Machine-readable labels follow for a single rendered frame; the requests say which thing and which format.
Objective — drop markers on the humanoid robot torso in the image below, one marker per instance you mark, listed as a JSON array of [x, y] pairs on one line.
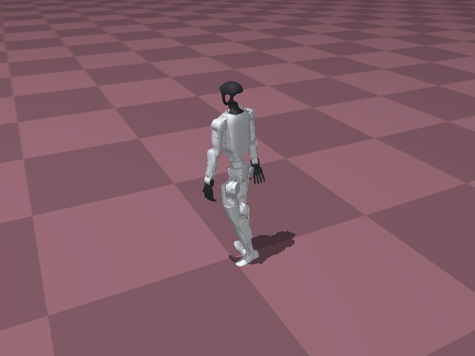
[[235, 142]]

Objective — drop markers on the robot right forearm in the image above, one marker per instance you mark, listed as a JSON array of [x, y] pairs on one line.
[[253, 155]]

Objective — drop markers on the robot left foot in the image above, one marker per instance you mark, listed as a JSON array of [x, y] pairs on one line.
[[247, 259]]

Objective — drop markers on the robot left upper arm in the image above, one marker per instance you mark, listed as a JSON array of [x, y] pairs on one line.
[[218, 126]]

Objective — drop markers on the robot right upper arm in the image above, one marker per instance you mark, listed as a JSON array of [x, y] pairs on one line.
[[252, 125]]

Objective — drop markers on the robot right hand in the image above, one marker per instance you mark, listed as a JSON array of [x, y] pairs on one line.
[[257, 171]]

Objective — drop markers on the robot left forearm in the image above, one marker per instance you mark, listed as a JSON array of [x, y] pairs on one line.
[[211, 167]]

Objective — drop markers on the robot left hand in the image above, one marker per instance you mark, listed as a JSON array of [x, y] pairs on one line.
[[208, 191]]

